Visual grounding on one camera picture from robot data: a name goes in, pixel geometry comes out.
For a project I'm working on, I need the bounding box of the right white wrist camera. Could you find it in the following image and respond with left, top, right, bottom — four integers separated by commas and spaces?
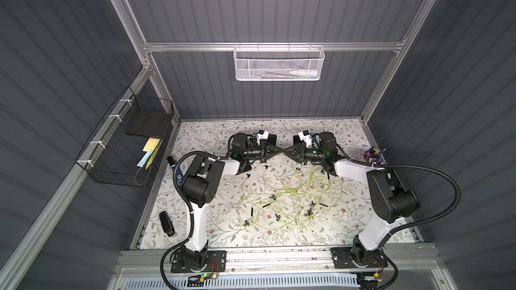
298, 130, 313, 148

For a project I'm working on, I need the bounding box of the black foam pad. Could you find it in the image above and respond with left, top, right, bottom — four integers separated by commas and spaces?
126, 110, 170, 138

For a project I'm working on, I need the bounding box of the yellow sticky note pad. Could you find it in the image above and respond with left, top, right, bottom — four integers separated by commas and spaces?
142, 138, 161, 153

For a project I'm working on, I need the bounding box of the black remote device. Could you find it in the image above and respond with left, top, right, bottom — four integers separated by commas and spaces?
159, 211, 175, 237

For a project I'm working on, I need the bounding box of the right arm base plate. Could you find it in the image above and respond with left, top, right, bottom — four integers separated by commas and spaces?
330, 247, 389, 270

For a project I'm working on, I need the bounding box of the green wired earphones tangle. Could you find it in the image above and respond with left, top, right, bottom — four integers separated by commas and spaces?
234, 160, 354, 231

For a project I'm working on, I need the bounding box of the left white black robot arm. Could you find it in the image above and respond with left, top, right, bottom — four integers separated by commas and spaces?
174, 130, 283, 265

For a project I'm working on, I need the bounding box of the black wire wall basket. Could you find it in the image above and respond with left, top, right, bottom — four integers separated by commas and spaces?
76, 87, 174, 187

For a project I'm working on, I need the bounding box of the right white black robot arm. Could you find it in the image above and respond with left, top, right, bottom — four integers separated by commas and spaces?
284, 131, 420, 267

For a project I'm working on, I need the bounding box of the white wire mesh basket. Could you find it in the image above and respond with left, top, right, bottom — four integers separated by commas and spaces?
232, 44, 326, 81

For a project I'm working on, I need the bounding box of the pink pen cup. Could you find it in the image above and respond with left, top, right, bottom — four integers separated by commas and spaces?
363, 147, 385, 165

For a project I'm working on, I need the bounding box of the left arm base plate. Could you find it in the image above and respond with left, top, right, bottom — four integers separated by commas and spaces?
170, 249, 227, 273

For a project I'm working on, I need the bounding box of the blue marker pen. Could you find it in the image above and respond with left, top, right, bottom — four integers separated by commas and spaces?
167, 156, 184, 183

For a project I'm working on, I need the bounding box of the white marker in basket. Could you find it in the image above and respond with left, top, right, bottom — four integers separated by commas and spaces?
289, 69, 319, 78

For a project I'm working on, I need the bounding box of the left black corrugated cable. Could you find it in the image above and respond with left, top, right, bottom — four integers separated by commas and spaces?
159, 133, 243, 290

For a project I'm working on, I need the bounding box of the black corrugated cable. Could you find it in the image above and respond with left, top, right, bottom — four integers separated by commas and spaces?
159, 133, 243, 290
336, 144, 462, 236

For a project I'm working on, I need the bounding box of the right black corrugated cable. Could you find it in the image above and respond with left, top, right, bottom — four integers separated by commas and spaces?
336, 144, 462, 236

